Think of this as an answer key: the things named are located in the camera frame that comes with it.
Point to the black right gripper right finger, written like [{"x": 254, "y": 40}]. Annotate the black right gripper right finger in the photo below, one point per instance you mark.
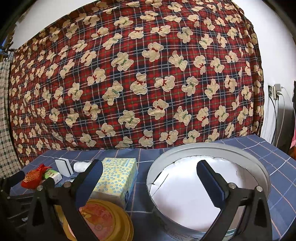
[{"x": 255, "y": 222}]

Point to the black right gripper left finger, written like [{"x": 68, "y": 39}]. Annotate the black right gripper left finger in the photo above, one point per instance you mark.
[{"x": 43, "y": 222}]

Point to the green white tissue pack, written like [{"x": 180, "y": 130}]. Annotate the green white tissue pack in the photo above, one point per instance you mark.
[{"x": 55, "y": 175}]

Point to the white gauze roll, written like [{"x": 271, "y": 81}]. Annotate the white gauze roll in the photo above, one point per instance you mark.
[{"x": 80, "y": 167}]

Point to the white sponge block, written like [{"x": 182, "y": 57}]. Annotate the white sponge block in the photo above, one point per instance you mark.
[{"x": 64, "y": 167}]

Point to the yellow patterned tissue box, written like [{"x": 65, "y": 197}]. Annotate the yellow patterned tissue box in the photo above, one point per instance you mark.
[{"x": 117, "y": 180}]

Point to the blue checked tablecloth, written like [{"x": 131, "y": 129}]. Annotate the blue checked tablecloth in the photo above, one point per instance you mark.
[{"x": 278, "y": 165}]

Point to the green white checked cloth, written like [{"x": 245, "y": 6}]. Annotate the green white checked cloth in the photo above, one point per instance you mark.
[{"x": 10, "y": 163}]

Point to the round silver metal tin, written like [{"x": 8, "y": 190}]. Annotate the round silver metal tin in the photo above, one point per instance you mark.
[{"x": 180, "y": 200}]

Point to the red plaid teddy bear blanket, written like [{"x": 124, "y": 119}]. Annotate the red plaid teddy bear blanket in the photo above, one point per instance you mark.
[{"x": 137, "y": 74}]

